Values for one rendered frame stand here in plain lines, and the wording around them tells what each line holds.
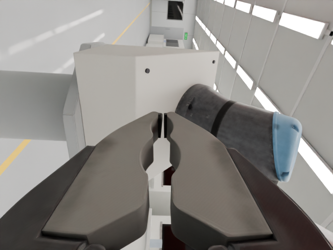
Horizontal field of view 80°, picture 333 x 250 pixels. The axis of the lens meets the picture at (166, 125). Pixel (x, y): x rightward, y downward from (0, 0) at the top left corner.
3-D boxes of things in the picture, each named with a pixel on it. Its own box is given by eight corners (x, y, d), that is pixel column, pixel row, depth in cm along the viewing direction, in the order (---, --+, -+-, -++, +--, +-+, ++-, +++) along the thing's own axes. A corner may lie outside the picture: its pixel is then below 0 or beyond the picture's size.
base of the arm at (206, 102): (207, 127, 58) (240, 140, 52) (173, 153, 49) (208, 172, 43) (211, 76, 50) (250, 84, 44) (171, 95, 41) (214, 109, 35)
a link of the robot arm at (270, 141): (247, 106, 48) (314, 125, 40) (227, 158, 49) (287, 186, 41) (230, 94, 38) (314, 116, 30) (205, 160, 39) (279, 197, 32)
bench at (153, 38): (145, 40, 1017) (185, 42, 1023) (148, 32, 1164) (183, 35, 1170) (145, 61, 1079) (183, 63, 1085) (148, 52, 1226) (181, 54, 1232)
